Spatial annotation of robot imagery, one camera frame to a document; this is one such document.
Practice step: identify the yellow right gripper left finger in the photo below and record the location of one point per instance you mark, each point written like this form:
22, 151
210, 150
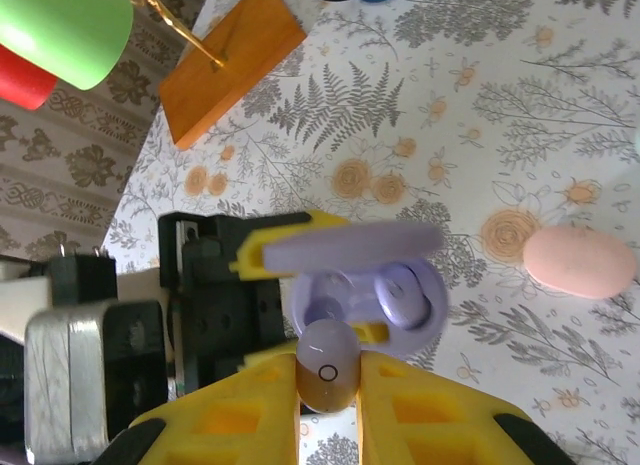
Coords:
230, 420

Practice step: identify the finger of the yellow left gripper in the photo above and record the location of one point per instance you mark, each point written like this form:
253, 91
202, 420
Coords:
370, 333
250, 257

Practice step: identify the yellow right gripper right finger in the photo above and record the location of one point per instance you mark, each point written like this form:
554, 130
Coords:
425, 420

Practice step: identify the lavender earbud charging case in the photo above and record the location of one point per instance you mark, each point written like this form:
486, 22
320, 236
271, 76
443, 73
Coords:
350, 245

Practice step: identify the salmon pink charging case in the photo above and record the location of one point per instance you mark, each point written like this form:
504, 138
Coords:
580, 262

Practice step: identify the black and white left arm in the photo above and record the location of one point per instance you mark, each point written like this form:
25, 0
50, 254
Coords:
80, 280

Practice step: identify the orange wooden rack base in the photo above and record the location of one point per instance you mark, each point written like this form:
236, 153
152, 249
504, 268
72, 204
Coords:
235, 60

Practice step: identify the red plastic wine glass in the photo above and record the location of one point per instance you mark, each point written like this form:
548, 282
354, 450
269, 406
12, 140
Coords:
20, 80

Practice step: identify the green plastic wine glass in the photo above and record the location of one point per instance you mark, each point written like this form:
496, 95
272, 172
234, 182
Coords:
65, 30

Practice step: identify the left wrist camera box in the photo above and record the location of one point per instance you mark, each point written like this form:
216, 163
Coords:
75, 375

